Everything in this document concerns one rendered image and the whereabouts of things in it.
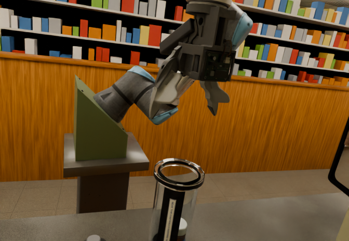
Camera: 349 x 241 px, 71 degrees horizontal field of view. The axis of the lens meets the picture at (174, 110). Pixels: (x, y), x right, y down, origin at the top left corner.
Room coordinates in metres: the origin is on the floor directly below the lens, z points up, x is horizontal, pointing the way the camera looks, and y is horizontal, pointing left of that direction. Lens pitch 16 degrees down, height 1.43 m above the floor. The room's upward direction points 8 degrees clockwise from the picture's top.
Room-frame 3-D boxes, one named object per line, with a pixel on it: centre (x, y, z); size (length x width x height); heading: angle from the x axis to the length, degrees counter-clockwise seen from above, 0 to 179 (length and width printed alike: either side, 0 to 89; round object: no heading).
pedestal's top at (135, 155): (0.98, 0.28, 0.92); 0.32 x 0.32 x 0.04; 25
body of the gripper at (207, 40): (0.44, -0.03, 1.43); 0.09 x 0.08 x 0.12; 34
